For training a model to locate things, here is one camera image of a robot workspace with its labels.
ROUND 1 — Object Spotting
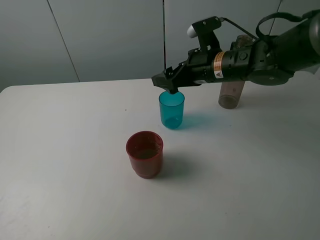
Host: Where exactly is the black camera cable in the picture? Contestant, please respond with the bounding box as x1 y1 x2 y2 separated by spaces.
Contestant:
219 11 312 41

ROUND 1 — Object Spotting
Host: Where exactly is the teal transparent plastic cup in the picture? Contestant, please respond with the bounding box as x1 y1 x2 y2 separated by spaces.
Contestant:
158 91 185 129

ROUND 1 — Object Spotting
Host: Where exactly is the smoky transparent water bottle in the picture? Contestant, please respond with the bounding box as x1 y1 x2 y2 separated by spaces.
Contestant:
218 34 253 110

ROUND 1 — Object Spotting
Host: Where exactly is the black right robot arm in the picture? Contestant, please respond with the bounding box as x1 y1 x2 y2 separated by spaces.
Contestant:
151 10 320 94

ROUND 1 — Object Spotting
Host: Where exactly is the red plastic cup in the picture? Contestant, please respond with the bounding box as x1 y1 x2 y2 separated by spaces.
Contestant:
125 131 164 179

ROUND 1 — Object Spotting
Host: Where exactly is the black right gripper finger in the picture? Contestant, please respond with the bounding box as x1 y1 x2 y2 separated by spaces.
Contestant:
151 66 180 88
159 74 180 94

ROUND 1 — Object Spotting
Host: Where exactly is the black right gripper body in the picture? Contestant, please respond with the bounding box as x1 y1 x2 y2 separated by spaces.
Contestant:
172 48 215 87

